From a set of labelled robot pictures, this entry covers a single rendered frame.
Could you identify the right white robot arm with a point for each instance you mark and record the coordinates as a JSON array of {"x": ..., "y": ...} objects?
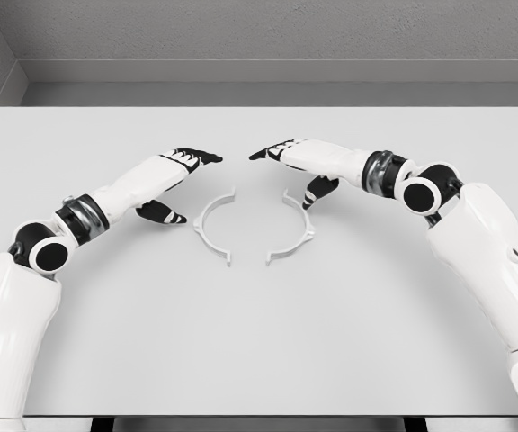
[{"x": 475, "y": 234}]

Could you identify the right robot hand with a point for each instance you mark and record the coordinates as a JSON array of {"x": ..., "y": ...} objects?
[{"x": 306, "y": 155}]

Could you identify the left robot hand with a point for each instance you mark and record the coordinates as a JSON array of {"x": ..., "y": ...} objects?
[{"x": 162, "y": 173}]

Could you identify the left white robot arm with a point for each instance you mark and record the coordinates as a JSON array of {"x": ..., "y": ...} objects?
[{"x": 38, "y": 279}]

